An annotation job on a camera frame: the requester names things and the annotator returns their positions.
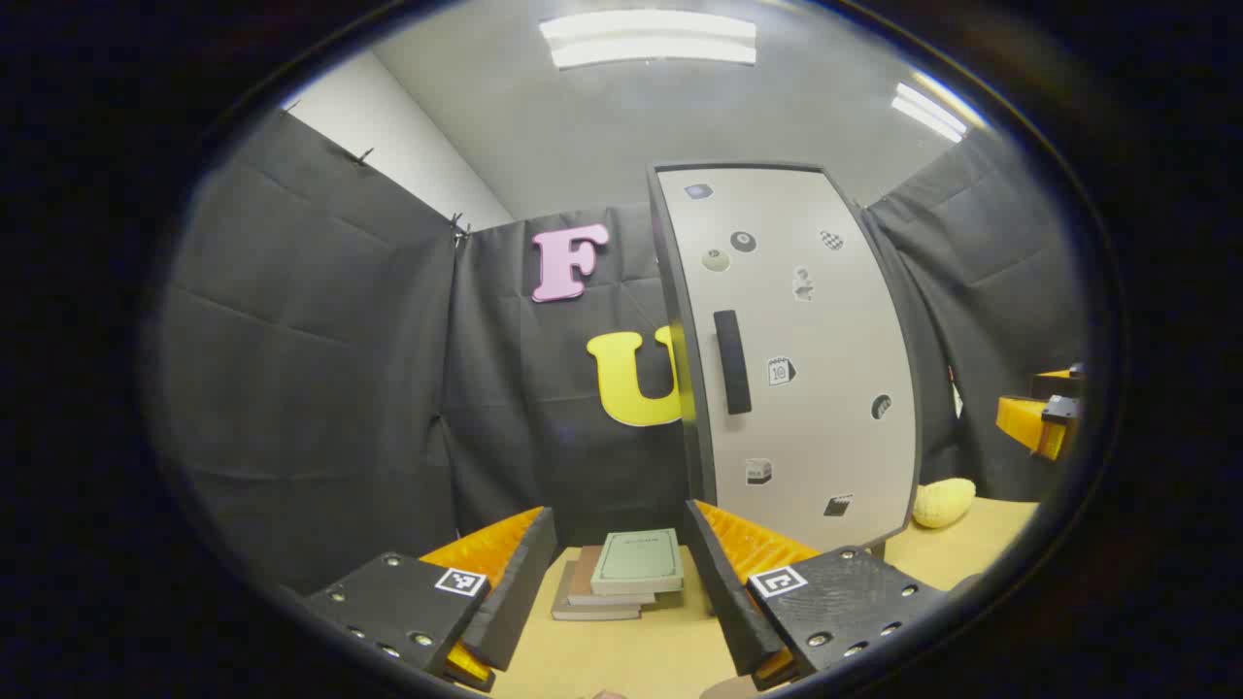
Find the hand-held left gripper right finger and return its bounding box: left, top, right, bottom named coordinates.
left=685, top=500, right=957, bottom=693

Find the dark grey cabinet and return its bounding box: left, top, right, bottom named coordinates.
left=645, top=161, right=924, bottom=559

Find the yellow sponge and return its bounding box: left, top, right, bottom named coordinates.
left=913, top=478, right=977, bottom=530

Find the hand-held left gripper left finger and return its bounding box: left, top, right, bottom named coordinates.
left=296, top=505, right=560, bottom=693

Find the grey book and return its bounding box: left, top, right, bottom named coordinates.
left=551, top=563, right=644, bottom=622

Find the green notebook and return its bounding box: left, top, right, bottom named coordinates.
left=590, top=529, right=685, bottom=596

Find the small ceiling light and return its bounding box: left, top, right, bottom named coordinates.
left=890, top=82, right=970, bottom=145

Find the black door handle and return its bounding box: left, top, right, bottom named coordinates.
left=713, top=310, right=755, bottom=416

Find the black backdrop cloth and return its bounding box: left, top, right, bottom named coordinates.
left=155, top=109, right=1087, bottom=595

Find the brown book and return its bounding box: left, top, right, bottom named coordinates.
left=568, top=546, right=644, bottom=609

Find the grey cabinet door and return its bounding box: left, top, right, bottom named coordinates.
left=656, top=167, right=922, bottom=556

